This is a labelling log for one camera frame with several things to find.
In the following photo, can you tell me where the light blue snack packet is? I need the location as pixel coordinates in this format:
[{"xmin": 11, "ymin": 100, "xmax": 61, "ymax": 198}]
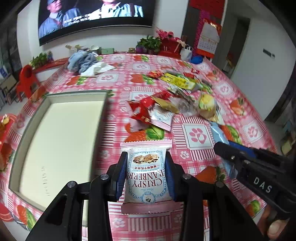
[{"xmin": 209, "ymin": 122, "xmax": 238, "ymax": 180}]

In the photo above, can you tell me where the white crispy cranberry snack packet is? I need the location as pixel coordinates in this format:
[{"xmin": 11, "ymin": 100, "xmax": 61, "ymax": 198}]
[{"xmin": 120, "ymin": 140, "xmax": 181, "ymax": 214}]

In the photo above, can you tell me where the yellow cake in clear wrapper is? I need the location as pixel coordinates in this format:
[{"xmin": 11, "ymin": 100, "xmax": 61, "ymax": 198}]
[{"xmin": 198, "ymin": 93, "xmax": 225, "ymax": 126}]

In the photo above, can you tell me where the shallow cream tray box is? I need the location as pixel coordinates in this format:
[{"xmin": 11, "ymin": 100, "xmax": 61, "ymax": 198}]
[{"xmin": 9, "ymin": 90, "xmax": 108, "ymax": 211}]

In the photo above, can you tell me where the clear wrapped dark bar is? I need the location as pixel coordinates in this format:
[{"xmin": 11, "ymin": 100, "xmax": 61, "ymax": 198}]
[{"xmin": 169, "ymin": 97, "xmax": 199, "ymax": 116}]

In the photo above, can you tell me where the pale pink snack packet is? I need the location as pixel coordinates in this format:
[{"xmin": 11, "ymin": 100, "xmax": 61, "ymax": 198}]
[{"xmin": 129, "ymin": 118, "xmax": 150, "ymax": 133}]

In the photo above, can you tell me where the gold snack packet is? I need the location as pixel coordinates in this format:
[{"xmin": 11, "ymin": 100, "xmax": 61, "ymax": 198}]
[{"xmin": 152, "ymin": 97, "xmax": 179, "ymax": 113}]

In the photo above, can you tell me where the red checked snack packet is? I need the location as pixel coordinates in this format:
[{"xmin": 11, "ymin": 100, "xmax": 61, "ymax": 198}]
[{"xmin": 127, "ymin": 90, "xmax": 173, "ymax": 123}]

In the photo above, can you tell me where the small red packet far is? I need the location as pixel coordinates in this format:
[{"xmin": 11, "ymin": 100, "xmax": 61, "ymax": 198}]
[{"xmin": 183, "ymin": 72, "xmax": 199, "ymax": 79}]

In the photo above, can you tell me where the yellow flat snack bag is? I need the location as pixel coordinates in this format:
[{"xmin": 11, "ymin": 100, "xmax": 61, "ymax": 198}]
[{"xmin": 160, "ymin": 73, "xmax": 196, "ymax": 90}]

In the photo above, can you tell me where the white gift bag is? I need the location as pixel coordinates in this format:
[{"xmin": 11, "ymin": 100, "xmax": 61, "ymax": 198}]
[{"xmin": 180, "ymin": 46, "xmax": 193, "ymax": 62}]

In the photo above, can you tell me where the small red candy packet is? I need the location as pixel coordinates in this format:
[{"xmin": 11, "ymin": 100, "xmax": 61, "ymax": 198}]
[{"xmin": 147, "ymin": 71, "xmax": 164, "ymax": 79}]

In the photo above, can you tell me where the red round floor mat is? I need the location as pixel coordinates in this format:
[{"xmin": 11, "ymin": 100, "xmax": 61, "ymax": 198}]
[{"xmin": 0, "ymin": 113, "xmax": 16, "ymax": 147}]

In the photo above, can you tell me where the white crumpled cloth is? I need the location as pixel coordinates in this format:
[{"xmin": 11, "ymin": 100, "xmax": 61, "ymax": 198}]
[{"xmin": 80, "ymin": 62, "xmax": 115, "ymax": 77}]

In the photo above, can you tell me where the red gift box with flowers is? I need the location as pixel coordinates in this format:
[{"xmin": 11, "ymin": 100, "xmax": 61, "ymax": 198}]
[{"xmin": 156, "ymin": 28, "xmax": 186, "ymax": 59}]

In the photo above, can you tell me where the blue crumpled cloth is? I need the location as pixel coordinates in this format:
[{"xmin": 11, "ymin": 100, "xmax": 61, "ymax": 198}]
[{"xmin": 67, "ymin": 50, "xmax": 98, "ymax": 74}]

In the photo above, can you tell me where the red plastic chair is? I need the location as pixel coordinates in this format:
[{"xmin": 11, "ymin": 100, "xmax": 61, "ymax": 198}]
[{"xmin": 16, "ymin": 65, "xmax": 41, "ymax": 102}]

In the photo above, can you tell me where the green potted plant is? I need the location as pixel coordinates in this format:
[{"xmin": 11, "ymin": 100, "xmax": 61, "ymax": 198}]
[{"xmin": 135, "ymin": 35, "xmax": 162, "ymax": 55}]

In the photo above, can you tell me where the small green plant left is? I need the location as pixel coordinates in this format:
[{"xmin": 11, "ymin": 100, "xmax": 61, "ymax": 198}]
[{"xmin": 29, "ymin": 53, "xmax": 48, "ymax": 69}]

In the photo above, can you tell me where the wall calendar red border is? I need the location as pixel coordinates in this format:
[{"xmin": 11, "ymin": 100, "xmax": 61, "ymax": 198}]
[{"xmin": 193, "ymin": 9, "xmax": 222, "ymax": 59}]

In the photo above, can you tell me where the wall mounted television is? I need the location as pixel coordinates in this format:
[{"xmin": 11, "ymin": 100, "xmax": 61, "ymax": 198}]
[{"xmin": 38, "ymin": 0, "xmax": 156, "ymax": 46}]

